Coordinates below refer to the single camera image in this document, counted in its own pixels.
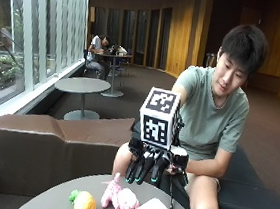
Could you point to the pink plush animal toy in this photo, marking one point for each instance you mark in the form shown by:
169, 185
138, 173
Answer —
121, 198

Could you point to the white cube with black markers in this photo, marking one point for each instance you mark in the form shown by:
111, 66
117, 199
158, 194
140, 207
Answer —
158, 120

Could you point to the the person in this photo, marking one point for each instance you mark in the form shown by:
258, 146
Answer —
208, 125

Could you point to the orange plush fruit toy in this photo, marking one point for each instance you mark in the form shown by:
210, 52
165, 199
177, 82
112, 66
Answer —
84, 206

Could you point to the dark blue sofa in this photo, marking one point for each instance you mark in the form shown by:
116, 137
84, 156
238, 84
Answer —
257, 204

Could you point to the brown leather bench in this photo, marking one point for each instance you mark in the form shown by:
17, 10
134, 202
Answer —
48, 151

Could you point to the blue chair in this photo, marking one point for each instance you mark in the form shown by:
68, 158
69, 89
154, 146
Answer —
121, 67

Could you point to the things on dark table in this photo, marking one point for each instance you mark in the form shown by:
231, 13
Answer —
118, 50

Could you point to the round grey pedestal table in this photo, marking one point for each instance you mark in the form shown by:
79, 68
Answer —
81, 85

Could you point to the round dark pedestal table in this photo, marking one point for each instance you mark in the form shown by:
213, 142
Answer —
115, 55

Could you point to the dark chair by wooden wall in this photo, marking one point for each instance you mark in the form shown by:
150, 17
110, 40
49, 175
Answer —
210, 60

